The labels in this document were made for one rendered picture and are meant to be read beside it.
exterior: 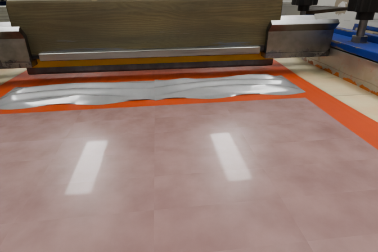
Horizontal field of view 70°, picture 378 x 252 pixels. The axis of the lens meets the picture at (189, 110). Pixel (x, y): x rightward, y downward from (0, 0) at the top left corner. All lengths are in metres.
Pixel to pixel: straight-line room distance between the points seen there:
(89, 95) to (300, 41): 0.29
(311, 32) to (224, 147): 0.26
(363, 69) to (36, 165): 0.36
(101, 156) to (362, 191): 0.18
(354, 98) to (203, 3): 0.22
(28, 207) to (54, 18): 0.27
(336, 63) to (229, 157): 0.27
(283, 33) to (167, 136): 0.24
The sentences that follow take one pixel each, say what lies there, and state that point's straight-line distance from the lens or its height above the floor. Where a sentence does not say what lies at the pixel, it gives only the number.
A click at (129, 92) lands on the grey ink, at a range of 0.32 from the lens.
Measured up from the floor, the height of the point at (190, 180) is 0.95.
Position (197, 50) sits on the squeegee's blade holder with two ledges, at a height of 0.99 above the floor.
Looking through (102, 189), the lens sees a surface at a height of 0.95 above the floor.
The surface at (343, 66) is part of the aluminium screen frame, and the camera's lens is 0.42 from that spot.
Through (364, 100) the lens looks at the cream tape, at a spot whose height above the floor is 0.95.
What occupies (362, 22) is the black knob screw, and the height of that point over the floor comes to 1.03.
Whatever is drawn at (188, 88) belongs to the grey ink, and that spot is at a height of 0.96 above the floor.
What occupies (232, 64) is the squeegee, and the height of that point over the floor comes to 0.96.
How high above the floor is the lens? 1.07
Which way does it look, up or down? 24 degrees down
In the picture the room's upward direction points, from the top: 1 degrees counter-clockwise
